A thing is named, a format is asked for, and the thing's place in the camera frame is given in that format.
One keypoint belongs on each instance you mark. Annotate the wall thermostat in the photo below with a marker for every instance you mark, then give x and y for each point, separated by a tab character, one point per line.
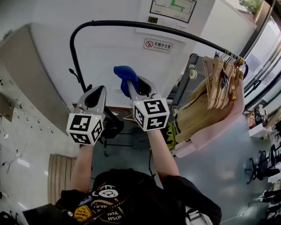
152	20

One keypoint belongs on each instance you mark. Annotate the person's right forearm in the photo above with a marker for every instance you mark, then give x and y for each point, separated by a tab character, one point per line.
162	156

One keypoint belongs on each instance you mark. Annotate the red and white wall sign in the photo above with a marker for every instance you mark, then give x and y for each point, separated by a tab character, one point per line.
158	45

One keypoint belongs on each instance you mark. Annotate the blue object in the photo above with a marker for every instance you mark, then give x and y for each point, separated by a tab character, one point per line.
126	73

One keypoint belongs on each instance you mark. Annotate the framed floor plan sign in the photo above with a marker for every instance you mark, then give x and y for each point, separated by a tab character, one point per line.
173	8

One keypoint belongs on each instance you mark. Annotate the beige cabinet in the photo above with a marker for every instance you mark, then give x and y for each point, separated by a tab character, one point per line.
26	72

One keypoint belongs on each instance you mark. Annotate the white caster wheel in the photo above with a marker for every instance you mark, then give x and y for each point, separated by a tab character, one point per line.
192	72

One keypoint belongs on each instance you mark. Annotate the black trolley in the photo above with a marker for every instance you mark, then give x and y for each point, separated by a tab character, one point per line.
184	88

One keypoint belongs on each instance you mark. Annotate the black clothes rack rail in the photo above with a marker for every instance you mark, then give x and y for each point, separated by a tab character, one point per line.
140	23

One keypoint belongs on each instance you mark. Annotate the black printed t-shirt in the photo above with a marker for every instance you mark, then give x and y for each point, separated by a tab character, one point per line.
149	197

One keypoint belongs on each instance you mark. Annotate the black framed glass door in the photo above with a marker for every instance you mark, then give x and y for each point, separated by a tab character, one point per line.
261	72

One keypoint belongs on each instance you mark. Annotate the person's left forearm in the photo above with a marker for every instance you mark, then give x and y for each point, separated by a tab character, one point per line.
82	167

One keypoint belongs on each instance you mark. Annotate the pink garment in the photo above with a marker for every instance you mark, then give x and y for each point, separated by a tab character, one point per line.
219	129

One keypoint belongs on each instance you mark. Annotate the wooden slatted panel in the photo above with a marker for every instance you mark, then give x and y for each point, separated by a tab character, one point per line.
60	178

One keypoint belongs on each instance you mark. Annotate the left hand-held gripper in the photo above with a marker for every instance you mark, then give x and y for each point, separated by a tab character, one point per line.
80	123

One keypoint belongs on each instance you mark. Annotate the white box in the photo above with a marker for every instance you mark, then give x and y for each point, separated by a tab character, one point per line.
260	130

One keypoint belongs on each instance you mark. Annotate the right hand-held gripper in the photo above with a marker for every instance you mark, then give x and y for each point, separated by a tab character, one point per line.
153	114

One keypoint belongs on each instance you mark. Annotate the tan garment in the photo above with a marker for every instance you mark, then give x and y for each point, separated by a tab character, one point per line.
197	118

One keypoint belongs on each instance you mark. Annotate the neon yellow helmet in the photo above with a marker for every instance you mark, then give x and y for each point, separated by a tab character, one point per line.
170	134

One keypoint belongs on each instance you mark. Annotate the bunch of wooden hangers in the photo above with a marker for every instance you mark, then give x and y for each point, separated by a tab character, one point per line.
216	88

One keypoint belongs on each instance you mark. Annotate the black office chair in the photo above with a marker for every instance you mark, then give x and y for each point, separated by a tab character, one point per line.
263	162

